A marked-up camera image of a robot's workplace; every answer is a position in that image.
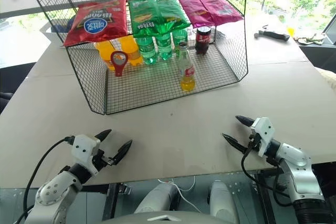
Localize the red chip bag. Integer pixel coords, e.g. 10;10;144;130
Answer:
64;0;128;47

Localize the dark cola plastic bottle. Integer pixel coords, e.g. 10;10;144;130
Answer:
195;26;213;56

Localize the black wire mesh rack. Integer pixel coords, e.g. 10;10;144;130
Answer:
20;0;249;115

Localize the orange soda plastic bottle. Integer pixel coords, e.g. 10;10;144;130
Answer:
94;40;117;71
118;36;144;68

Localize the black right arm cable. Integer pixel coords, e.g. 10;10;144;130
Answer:
240;140;293;207

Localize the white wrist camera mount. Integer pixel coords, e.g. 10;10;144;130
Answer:
249;116;275;157
71;134;102;175

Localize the black hammer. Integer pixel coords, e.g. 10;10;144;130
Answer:
254;25;291;42

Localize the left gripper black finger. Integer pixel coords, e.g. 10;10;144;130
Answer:
112;140;133;166
94;129;112;143

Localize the red bottle opener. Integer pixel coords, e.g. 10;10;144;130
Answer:
110;50;130;78

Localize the green patterned cloth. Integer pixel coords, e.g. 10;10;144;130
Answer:
293;33;327;46

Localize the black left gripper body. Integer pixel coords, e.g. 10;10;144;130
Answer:
90;149;117;176

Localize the silver robot thigh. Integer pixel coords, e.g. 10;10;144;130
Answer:
208;179;238;223
133;183;182;215

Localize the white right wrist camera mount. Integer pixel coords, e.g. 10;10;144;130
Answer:
249;116;275;157

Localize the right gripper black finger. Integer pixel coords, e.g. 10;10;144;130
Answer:
235;115;255;129
222;133;248;154

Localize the thin white cable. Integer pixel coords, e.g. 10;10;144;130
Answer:
157;175;196;212

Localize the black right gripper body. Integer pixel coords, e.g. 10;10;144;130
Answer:
244;131;261;154

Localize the green chip bag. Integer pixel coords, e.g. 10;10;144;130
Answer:
128;0;190;39

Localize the black furniture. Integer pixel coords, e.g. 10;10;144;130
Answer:
298;14;336;73

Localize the grey robot torso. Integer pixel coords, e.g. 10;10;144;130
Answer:
101;210;240;224

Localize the blue cloth item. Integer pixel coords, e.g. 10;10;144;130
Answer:
51;16;77;34

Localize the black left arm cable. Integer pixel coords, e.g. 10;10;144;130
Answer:
22;135;76;221

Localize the green soda plastic bottle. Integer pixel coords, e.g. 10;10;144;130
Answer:
155;33;174;61
171;28;188;49
136;36;159;66

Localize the black chair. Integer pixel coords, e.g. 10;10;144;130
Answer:
0;62;37;115

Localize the cream cushion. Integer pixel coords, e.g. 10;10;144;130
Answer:
318;67;336;90

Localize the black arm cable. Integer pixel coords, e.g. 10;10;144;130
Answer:
240;140;293;207
22;135;76;221

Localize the glass bottle with yellow drink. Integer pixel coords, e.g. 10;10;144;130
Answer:
177;42;197;92

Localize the magenta chip bag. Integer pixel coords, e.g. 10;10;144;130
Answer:
174;0;244;29

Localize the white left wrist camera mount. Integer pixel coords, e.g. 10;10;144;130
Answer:
71;134;102;175

